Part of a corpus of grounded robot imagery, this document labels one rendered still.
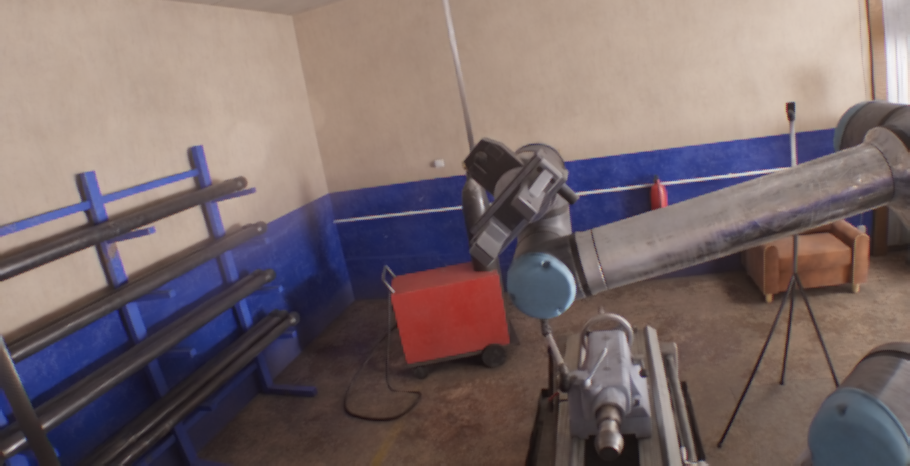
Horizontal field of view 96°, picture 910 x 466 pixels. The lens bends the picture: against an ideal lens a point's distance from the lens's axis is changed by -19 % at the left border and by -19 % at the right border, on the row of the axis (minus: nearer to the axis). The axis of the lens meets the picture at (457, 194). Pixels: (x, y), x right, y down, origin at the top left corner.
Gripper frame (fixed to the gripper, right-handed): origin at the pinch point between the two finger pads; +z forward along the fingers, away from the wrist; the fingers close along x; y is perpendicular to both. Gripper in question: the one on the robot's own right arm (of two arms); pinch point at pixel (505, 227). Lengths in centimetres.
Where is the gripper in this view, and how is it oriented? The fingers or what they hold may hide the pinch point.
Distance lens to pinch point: 52.8
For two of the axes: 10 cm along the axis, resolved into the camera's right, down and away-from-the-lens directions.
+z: -2.6, 2.4, -9.4
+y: 7.6, 6.5, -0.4
